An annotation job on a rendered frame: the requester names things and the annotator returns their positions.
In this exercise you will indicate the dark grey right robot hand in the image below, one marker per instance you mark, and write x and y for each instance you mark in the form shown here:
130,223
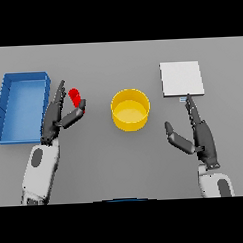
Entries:
203,136

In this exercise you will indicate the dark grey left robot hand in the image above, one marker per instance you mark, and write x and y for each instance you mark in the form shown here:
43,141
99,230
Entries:
52,120

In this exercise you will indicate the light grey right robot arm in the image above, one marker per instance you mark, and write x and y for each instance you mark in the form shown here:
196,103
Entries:
214,184

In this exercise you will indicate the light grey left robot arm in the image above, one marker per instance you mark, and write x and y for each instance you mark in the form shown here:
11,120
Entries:
40,173

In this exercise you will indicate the red beaker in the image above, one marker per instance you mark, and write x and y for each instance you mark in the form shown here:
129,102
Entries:
74,97

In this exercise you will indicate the pale square measuring scale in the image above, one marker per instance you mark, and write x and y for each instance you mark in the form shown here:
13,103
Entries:
181,78

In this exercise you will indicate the yellow bowl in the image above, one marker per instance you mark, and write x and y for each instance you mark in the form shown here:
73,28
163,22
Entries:
130,109

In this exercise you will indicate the blue tray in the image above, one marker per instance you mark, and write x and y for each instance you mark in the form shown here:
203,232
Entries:
21,108

